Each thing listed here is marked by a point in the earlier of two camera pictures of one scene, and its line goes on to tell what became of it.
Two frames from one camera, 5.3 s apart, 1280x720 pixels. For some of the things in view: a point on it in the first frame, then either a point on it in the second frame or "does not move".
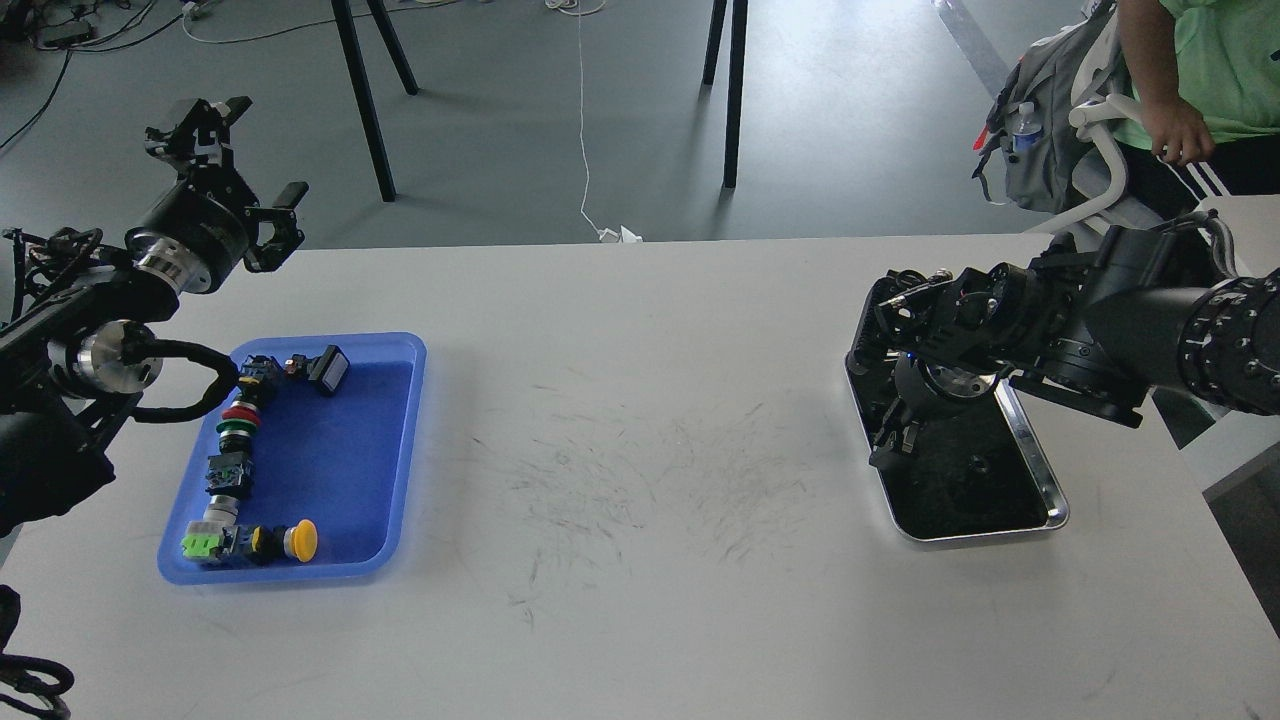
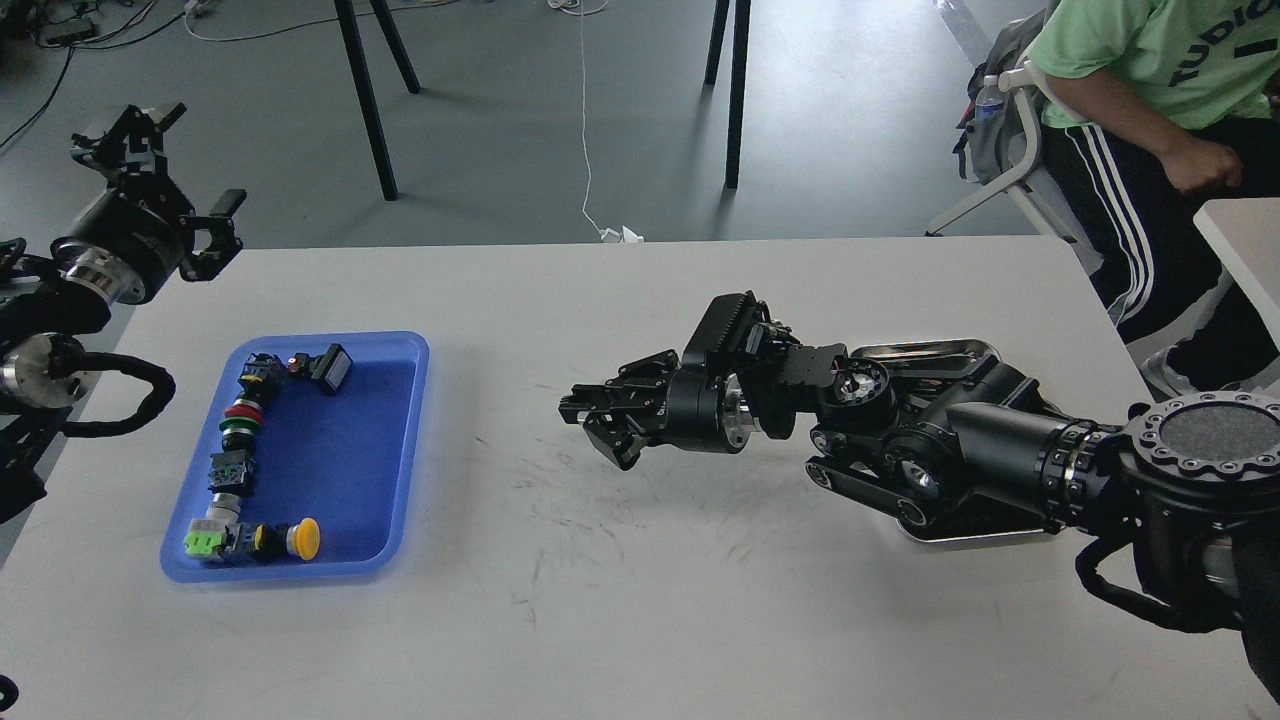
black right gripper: x=923 y=389 to x=701 y=410
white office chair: x=1099 y=172 to x=1034 y=188
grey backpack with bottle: x=1029 y=128 to x=992 y=143
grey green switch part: x=216 y=534 does not move
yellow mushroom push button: x=271 y=544 does not move
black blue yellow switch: x=258 y=376 does not move
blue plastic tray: x=344 y=462 does not move
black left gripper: x=193 y=240 to x=126 y=250
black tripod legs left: x=347 y=26 does not move
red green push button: x=240 y=421 does not move
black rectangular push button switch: x=325 y=371 does not move
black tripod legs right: x=736 y=77 does not move
